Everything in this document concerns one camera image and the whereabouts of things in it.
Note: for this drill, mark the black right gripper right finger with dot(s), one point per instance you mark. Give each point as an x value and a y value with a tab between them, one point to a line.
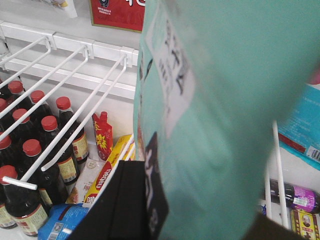
264	228

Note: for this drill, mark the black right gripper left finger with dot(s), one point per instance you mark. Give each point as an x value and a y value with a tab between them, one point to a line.
120	212

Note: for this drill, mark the teal goji berry bag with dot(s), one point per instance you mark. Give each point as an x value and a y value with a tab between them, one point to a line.
212	77

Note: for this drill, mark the yellow wafer box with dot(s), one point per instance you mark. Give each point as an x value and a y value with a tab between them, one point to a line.
124	149

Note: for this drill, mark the purple labelled bottle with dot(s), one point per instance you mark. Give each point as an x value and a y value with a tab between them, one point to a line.
302	198

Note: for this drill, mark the blue salt bag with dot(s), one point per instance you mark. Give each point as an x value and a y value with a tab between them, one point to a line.
62	220

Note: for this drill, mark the red spouted sauce pouch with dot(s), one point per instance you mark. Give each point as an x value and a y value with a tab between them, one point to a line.
103	133

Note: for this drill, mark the red dates bag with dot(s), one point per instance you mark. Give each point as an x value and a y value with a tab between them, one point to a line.
125	15

